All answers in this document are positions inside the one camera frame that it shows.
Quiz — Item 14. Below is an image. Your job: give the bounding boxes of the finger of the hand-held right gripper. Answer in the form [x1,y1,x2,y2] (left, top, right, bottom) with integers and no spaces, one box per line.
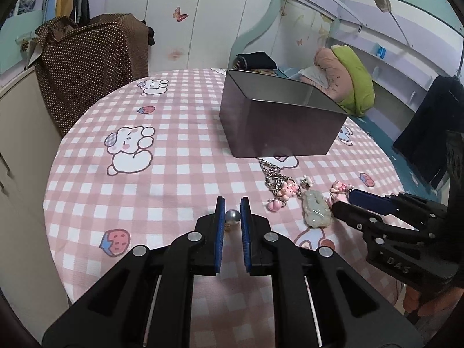
[331,201,428,247]
[349,189,449,231]

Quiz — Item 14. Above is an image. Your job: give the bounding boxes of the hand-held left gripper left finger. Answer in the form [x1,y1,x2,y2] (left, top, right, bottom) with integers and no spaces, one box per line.
[41,196,227,348]

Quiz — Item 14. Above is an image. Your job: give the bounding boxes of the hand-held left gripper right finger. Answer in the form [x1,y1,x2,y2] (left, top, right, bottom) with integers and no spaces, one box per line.
[240,196,424,348]

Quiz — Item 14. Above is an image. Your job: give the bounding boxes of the pale green jade pendant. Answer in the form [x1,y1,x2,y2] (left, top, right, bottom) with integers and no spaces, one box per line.
[302,189,332,228]

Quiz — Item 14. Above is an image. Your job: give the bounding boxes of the silver chain with pink bear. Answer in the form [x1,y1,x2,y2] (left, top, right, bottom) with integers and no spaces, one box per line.
[258,157,302,201]

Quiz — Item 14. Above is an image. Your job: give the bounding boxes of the metal tin box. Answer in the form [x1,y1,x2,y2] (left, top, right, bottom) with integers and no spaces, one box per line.
[219,69,348,159]

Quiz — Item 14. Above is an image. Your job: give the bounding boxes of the person's right hand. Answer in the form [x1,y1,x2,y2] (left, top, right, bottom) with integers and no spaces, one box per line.
[403,284,454,318]

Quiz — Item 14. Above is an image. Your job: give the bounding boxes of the dark hanging jacket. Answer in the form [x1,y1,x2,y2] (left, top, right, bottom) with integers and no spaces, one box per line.
[393,75,464,189]

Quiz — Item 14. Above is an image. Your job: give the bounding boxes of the pink and green quilt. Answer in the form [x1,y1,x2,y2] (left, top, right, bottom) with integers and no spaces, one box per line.
[313,44,375,115]

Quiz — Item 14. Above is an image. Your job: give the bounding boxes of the white printed pillow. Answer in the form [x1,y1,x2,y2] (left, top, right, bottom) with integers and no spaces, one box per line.
[300,67,329,88]

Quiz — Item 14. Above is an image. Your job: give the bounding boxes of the folded dark clothes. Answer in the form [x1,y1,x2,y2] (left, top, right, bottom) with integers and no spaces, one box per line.
[235,52,278,70]

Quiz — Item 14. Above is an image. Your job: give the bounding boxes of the white wardrobe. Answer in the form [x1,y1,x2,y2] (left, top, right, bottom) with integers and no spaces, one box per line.
[89,0,281,80]

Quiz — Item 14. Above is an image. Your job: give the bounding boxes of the beige cabinet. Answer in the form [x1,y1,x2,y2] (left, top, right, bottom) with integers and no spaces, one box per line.
[0,64,70,309]

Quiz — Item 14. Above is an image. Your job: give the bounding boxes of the brown dotted cloth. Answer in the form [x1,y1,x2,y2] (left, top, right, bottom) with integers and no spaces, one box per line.
[34,13,150,138]

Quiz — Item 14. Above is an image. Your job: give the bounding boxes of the teal bunk bed frame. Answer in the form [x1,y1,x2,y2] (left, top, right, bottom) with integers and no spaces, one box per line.
[229,0,464,175]

